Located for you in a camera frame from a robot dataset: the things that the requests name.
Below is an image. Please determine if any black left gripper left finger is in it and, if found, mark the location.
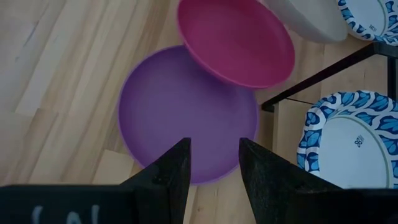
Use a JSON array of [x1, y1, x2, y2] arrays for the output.
[[120, 137, 192, 224]]

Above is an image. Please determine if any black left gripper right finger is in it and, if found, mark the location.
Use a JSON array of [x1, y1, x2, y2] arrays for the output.
[[238, 137, 342, 224]]

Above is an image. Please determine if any blue patterned paper plate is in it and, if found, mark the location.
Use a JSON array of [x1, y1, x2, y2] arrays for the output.
[[338, 0, 398, 47], [297, 90, 398, 190]]

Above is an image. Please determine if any pink plastic plate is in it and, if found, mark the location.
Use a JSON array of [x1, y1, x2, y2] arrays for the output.
[[176, 0, 295, 90]]

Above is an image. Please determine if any beige plastic plate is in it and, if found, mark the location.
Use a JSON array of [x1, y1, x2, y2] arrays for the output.
[[261, 0, 349, 44]]

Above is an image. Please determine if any purple plastic plate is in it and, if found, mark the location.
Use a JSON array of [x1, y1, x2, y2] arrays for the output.
[[117, 45, 259, 187]]

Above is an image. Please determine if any black wire rack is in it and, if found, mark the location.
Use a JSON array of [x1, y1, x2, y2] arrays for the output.
[[260, 40, 398, 190]]

